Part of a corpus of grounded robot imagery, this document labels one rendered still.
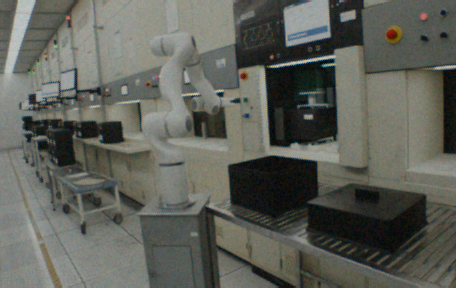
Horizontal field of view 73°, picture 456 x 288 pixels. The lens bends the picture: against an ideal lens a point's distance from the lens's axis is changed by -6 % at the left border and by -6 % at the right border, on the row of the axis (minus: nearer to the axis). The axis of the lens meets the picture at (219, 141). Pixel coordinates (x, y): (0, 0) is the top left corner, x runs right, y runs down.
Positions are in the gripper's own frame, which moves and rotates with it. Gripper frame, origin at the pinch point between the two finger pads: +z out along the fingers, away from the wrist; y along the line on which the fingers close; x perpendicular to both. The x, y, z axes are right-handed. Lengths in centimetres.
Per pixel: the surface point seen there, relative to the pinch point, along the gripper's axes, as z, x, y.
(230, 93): 6.6, 5.0, -15.0
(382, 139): 6, -20, 89
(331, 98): 91, -4, 4
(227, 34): 6.7, 43.7, -13.6
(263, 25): 6.3, 41.9, 20.8
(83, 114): 8, -4, -441
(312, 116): 26.5, -12.2, 35.9
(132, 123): 40, -22, -289
